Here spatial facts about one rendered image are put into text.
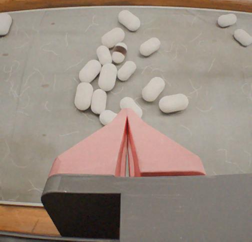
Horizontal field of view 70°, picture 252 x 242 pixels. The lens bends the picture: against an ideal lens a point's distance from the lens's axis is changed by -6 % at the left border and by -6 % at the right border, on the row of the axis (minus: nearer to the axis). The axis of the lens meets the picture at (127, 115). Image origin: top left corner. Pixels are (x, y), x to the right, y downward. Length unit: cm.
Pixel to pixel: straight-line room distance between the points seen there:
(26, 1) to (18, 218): 32
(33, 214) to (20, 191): 3
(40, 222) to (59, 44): 24
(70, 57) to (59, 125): 10
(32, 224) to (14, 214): 3
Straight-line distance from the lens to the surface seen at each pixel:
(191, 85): 28
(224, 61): 32
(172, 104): 24
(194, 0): 36
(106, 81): 25
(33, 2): 37
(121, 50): 27
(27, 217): 26
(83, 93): 24
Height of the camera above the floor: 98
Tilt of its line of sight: 75 degrees down
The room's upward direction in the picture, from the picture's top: 3 degrees clockwise
